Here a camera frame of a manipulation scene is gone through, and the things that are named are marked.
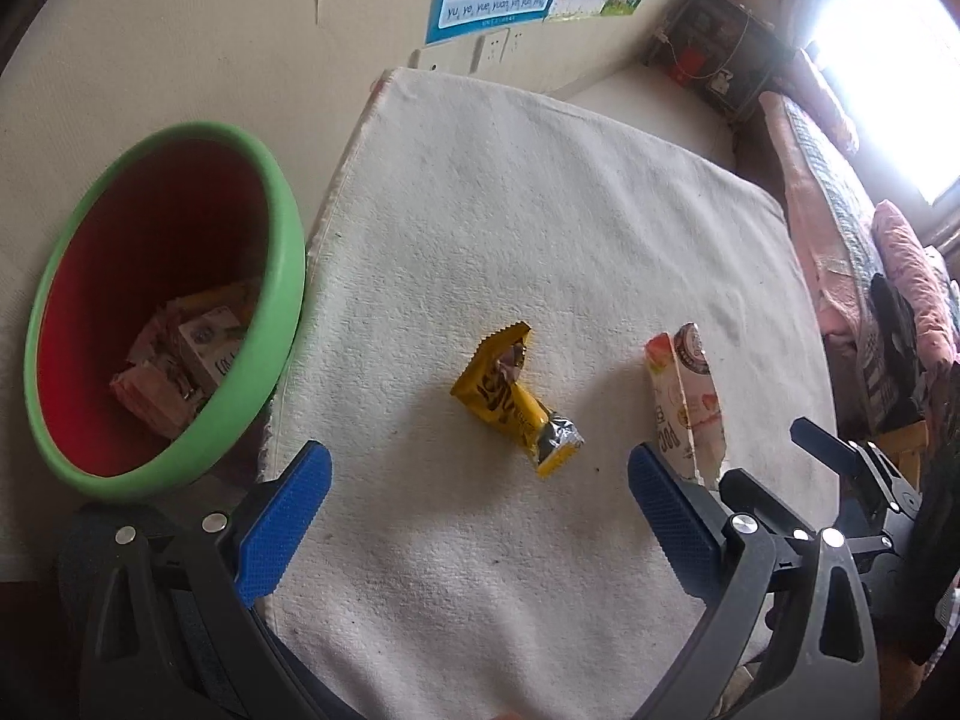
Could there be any pink white stick wrapper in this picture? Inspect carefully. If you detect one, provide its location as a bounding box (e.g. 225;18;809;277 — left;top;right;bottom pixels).
644;322;727;491

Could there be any strawberry pink carton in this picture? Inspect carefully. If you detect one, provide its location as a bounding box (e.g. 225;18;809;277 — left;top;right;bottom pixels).
110;356;206;440

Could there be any white blue milk carton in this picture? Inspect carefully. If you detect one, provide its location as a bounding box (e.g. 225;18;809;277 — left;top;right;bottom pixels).
176;305;245;395

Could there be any small yellow candy wrapper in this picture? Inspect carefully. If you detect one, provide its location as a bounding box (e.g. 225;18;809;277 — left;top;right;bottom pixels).
451;322;584;478

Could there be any green red trash bin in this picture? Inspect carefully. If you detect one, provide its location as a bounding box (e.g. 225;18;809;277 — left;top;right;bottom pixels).
23;121;306;502

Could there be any yellow wooden chair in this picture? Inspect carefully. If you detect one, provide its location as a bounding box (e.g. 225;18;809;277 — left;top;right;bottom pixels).
875;421;929;489

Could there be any black clothing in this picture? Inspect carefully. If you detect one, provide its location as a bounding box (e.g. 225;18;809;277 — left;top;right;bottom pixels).
869;273;928;433

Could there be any white towel table cover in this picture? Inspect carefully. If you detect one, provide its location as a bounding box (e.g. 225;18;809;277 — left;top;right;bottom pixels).
262;70;838;718

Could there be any bed with plaid quilt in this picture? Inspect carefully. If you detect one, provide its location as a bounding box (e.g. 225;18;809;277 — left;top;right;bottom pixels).
760;91;921;434

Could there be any black metal shelf rack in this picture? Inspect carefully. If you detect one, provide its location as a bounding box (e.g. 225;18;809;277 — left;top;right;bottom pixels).
641;0;793;127

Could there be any red container on shelf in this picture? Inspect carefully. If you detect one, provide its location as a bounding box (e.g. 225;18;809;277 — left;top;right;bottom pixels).
669;46;708;86

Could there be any white wall socket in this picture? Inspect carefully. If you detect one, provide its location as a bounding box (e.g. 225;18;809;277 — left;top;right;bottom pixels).
470;26;526;75

